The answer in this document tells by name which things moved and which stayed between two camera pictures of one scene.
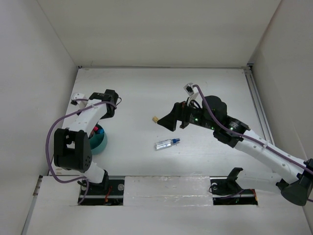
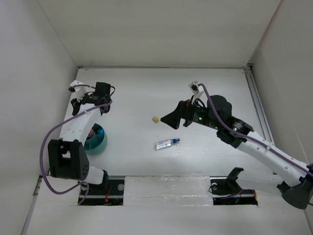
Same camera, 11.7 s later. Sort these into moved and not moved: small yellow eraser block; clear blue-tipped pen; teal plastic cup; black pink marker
Moved: black pink marker
Not moved: small yellow eraser block; teal plastic cup; clear blue-tipped pen
